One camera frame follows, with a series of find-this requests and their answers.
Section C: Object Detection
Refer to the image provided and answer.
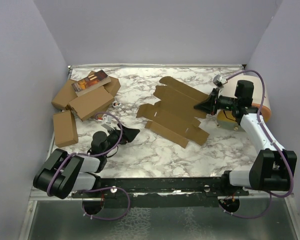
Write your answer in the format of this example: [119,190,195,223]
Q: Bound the white round ceramic container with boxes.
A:
[216,76,273,132]

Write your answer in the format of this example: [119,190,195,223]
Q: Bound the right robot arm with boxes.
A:
[194,75,297,196]

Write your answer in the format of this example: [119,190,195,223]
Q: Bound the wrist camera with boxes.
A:
[212,74,228,89]
[101,115,114,131]

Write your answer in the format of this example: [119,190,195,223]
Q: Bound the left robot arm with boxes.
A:
[33,124,140,199]

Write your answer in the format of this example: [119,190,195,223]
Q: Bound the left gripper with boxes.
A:
[102,123,140,156]

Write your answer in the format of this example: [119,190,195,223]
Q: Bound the large bottom cardboard box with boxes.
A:
[51,70,121,110]

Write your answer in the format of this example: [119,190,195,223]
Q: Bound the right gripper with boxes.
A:
[194,87,239,116]

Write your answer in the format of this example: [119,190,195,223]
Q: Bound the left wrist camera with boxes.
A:
[101,115,114,131]

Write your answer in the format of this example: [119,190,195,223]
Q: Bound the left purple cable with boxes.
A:
[46,111,131,222]

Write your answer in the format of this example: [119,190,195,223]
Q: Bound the paperback book dark cover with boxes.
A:
[72,70,111,97]

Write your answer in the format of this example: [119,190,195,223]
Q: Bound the small cardboard box left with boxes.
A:
[53,110,79,148]

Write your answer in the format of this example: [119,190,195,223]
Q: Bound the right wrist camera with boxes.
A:
[212,74,228,89]

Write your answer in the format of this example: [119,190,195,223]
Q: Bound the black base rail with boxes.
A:
[71,177,249,208]

